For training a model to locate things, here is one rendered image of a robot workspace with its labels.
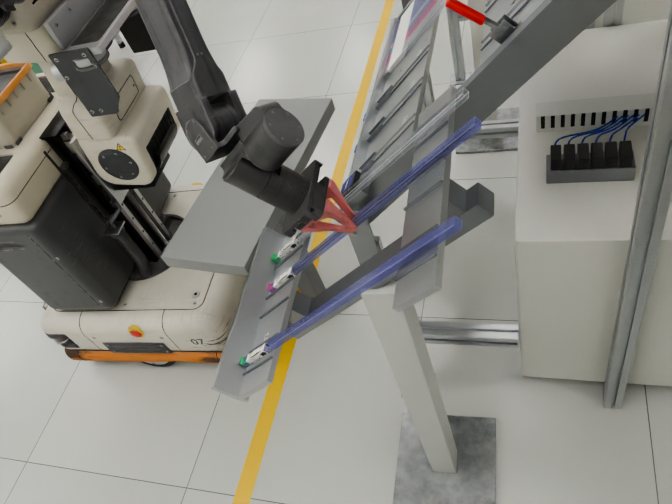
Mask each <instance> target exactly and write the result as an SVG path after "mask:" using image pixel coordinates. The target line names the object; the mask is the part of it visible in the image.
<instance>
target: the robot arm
mask: <svg viewBox="0 0 672 504"><path fill-rule="evenodd" d="M24 1H25V0H0V7H1V8H2V9H3V10H4V11H6V12H7V11H16V8H15V7H14V4H21V3H23V2H24ZM134 2H135V4H136V6H137V9H138V11H139V13H140V15H141V18H142V20H143V22H144V24H145V26H146V29H147V31H148V33H149V35H150V37H151V40H152V42H153V44H154V46H155V49H156V51H157V53H158V55H159V58H160V60H161V62H162V65H163V68H164V70H165V73H166V76H167V80H168V83H169V87H170V95H171V97H172V99H173V101H174V103H175V106H176V108H177V110H178V112H176V113H175V114H176V116H177V118H178V121H179V123H180V125H181V127H182V129H183V132H184V134H185V136H186V138H187V140H188V142H189V144H190V145H191V146H192V147H193V148H194V149H195V150H196V151H197V152H198V153H199V154H200V156H201V157H202V158H203V160H204V161H205V163H206V164H207V163H209V162H212V161H215V160H217V159H220V158H223V157H225V156H227V157H226V159H225V160H224V161H223V162H222V164H221V165H220V167H221V168H222V169H223V171H224V173H223V177H222V178H223V181H225V182H227V183H229V184H231V185H233V186H235V187H237V188H239V189H241V190H243V191H245V192H247V193H248V194H250V195H252V196H254V197H257V198H258V199H260V200H262V201H264V202H266V203H268V204H270V205H272V206H274V207H276V208H278V209H280V210H282V211H284V212H286V215H285V220H284V225H283V230H282V234H284V235H286V236H288V237H290V238H291V237H292V236H293V235H294V234H296V232H297V230H296V229H298V230H300V231H302V232H322V231H335V232H345V233H353V232H354V231H356V230H357V228H358V227H357V226H356V225H355V224H354V223H353V222H352V221H351V220H350V218H351V217H353V216H354V215H355V213H354V212H353V211H352V209H351V208H350V207H349V205H348V204H347V202H346V201H345V199H344V197H343V196H342V194H341V192H340V191H339V189H338V187H337V185H336V184H335V182H334V180H332V179H330V178H328V177H327V176H325V177H323V178H322V179H321V180H320V181H319V182H318V178H319V172H320V168H321V167H322V166H323V163H321V162H319V161H317V160H316V159H315V160H314V161H313V162H311V163H310V164H309V165H308V166H307V167H306V168H305V169H304V170H303V171H302V172H301V173H300V174H299V173H298V172H296V171H294V170H292V169H290V168H288V167H287V166H285V165H283V163H284V162H285V161H286V159H287V158H288V157H289V156H290V155H291V154H292V153H293V152H294V151H295V149H296V148H297V147H298V146H299V145H300V144H301V143H302V142H303V140H304V136H305V134H304V129H303V127H302V125H301V123H300V122H299V120H298V119H297V118H296V117H295V116H294V115H293V114H292V113H290V112H289V111H287V110H285V109H283V108H282V106H281V105H280V104H279V103H278V102H276V101H273V102H270V103H266V104H263V105H260V106H256V107H254V108H252V110H251V111H250V112H249V113H248V114H246V112H245V110H244V107H243V105H242V103H241V100H240V98H239V96H238V93H237V91H236V89H234V90H231V89H230V87H229V85H228V82H227V80H226V78H225V75H224V73H223V71H222V70H221V69H220V68H219V67H218V65H217V64H216V62H215V60H214V59H213V57H212V55H211V53H210V51H209V50H208V48H207V46H206V43H205V41H204V39H203V37H202V35H201V32H200V30H199V28H198V25H197V23H196V21H195V19H194V16H193V14H192V12H191V9H190V7H189V5H188V2H187V0H134ZM329 198H332V199H333V200H334V201H335V202H336V203H337V205H338V206H339V207H340V208H341V209H342V210H343V211H344V213H345V214H346V215H345V214H344V213H343V212H342V211H340V210H339V209H338V208H337V207H336V206H335V205H334V204H333V203H332V202H331V201H330V200H329ZM325 218H331V219H334V220H336V221H338V222H340V223H342V224H343V225H344V226H342V225H337V224H332V223H327V222H322V221H319V220H321V219H325ZM295 228H296V229H295Z"/></svg>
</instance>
